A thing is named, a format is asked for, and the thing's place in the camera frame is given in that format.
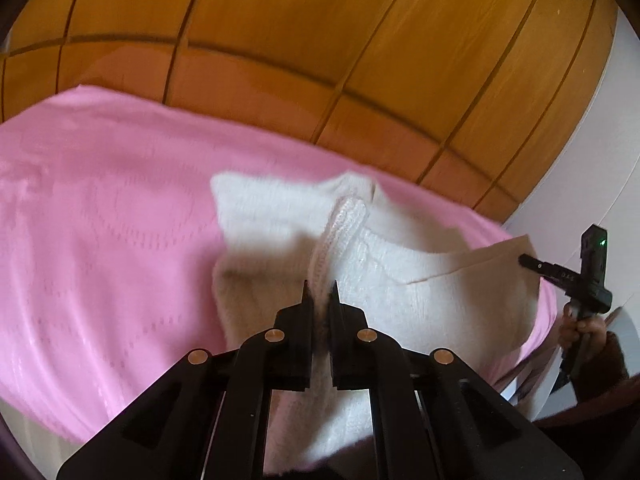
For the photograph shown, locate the white knitted sweater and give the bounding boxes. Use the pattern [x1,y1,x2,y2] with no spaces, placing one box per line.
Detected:
[209,170,544,476]

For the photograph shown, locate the dark brown sleeve forearm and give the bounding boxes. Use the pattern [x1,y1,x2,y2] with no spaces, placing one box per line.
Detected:
[534,332,639,479]

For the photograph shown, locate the person's right hand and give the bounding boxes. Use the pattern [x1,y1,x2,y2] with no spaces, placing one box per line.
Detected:
[558,304,606,362]

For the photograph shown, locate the pink bed cover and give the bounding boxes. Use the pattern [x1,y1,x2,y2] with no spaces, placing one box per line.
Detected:
[0,84,560,446]

